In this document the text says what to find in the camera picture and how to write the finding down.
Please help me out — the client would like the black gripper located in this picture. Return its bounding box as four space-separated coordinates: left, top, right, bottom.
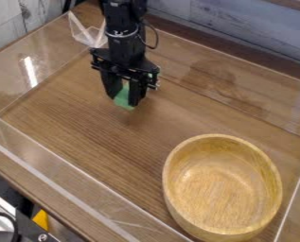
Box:
89 32 162 108

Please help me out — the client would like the clear acrylic corner bracket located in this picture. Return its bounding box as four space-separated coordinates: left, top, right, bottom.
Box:
67 12 107 48

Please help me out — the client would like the green rectangular block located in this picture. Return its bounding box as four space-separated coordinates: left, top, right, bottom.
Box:
113 72 160 112

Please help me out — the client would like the black cable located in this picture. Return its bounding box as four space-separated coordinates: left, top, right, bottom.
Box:
137 20 160 51

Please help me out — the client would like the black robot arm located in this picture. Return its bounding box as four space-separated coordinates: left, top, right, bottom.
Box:
90 0 160 108

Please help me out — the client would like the brown wooden bowl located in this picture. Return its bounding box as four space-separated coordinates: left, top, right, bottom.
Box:
162 133 284 242

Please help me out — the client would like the yellow black machine base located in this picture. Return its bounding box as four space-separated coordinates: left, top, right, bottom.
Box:
0 198 61 242

